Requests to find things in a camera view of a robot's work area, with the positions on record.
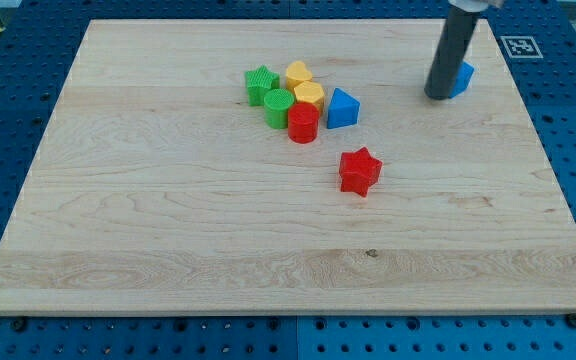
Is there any red star block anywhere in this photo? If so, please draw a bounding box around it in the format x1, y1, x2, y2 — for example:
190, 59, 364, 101
338, 147, 383, 197

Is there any blue triangle block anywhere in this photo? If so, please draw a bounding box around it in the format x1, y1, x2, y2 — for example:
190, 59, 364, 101
326, 88, 360, 129

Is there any green star block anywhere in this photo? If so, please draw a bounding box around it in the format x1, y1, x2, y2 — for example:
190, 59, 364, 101
244, 65, 280, 106

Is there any light wooden board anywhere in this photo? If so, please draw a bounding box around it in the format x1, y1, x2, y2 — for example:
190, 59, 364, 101
0, 19, 576, 316

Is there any red cylinder block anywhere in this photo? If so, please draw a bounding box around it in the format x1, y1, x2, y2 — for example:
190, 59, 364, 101
288, 103, 320, 144

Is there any green cylinder block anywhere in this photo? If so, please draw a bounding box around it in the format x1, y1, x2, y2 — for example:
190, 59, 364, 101
263, 89, 295, 129

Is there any yellow hexagon block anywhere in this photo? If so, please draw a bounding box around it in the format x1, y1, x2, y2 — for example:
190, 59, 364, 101
294, 81, 325, 115

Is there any yellow heart block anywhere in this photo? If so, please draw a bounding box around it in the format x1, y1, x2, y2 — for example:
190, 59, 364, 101
285, 60, 313, 92

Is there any blue block behind rod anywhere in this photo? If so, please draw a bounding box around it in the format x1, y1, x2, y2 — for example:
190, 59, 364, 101
449, 61, 475, 99

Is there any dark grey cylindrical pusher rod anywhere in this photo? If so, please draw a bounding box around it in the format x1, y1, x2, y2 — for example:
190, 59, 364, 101
424, 0, 505, 100

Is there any white fiducial marker tag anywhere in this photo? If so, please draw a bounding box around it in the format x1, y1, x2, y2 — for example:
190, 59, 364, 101
501, 35, 543, 59

